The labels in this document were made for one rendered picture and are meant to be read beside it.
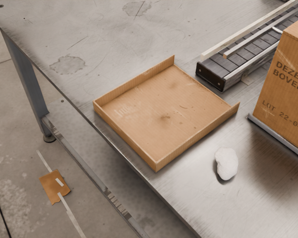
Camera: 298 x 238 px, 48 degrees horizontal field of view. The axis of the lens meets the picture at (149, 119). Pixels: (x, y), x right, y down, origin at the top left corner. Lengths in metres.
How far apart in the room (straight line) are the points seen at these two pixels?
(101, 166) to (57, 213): 0.34
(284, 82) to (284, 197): 0.26
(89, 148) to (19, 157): 0.49
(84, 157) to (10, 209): 0.46
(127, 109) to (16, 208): 1.02
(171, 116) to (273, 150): 0.27
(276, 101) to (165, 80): 0.33
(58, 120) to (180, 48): 0.85
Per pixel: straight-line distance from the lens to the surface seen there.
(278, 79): 0.82
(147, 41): 1.16
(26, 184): 1.85
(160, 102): 0.94
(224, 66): 1.01
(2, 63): 2.54
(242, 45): 0.96
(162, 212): 1.43
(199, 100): 0.96
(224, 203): 0.79
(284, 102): 0.84
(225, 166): 0.81
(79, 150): 1.61
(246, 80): 1.05
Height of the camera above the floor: 1.53
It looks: 50 degrees down
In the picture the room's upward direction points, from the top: straight up
